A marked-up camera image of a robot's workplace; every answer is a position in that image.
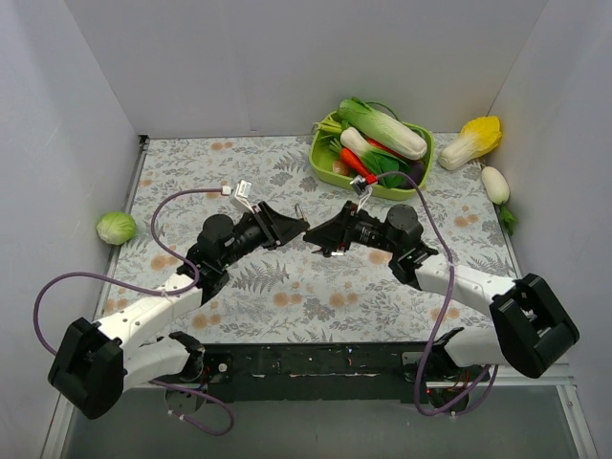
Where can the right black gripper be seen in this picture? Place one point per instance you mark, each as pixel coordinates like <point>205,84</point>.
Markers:
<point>347,229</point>

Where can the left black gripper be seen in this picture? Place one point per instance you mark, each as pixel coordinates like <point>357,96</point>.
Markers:
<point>264,228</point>

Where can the black-headed key bunch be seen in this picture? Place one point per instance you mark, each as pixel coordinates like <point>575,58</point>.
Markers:
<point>329,252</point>

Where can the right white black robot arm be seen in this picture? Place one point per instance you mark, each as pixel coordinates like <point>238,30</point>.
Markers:
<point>530,328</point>

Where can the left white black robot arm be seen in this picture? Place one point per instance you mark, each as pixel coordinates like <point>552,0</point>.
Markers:
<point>98,361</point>

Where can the floral table mat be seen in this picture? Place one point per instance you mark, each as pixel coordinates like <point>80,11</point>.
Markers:
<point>292,294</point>

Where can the green plastic tray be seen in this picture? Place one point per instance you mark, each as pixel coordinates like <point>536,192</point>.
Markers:
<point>322,159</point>

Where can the toy orange carrot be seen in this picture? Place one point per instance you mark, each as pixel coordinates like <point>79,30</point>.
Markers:
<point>355,163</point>

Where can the toy green leafy vegetable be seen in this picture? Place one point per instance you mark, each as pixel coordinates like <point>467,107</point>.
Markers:
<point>378,163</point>

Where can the toy red pepper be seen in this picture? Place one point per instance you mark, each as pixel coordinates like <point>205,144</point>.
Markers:
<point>380,146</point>

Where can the toy purple eggplant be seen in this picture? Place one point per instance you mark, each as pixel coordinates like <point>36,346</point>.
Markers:
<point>416,171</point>

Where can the large toy napa cabbage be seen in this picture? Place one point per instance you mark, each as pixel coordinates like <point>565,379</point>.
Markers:
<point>382,128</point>

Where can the toy round green cabbage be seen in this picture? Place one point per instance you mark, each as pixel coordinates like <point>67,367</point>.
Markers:
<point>116,228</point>

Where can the toy white radish on table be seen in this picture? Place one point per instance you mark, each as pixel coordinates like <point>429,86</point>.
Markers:
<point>499,193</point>

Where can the toy yellow-leaf cabbage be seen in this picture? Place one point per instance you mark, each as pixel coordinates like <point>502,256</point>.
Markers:
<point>476,139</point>

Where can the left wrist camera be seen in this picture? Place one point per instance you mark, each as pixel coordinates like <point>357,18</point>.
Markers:
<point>239,196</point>

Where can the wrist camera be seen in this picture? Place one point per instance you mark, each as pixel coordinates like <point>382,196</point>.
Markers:
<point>239,196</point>
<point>363,186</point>

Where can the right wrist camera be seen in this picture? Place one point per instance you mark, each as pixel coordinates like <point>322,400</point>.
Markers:
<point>363,186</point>

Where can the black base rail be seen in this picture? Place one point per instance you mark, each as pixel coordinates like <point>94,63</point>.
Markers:
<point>308,371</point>

